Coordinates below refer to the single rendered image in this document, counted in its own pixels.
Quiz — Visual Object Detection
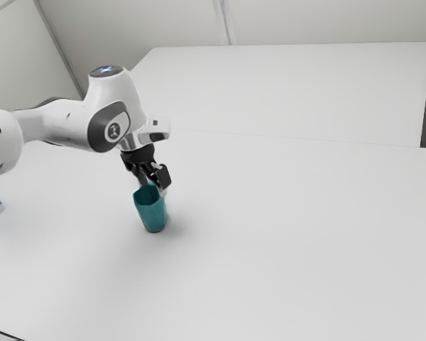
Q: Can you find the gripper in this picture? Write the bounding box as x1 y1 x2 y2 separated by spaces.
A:
119 143 173 199

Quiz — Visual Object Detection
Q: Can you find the teal faceted mug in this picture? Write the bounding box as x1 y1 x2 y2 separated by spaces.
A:
132 182 170 234

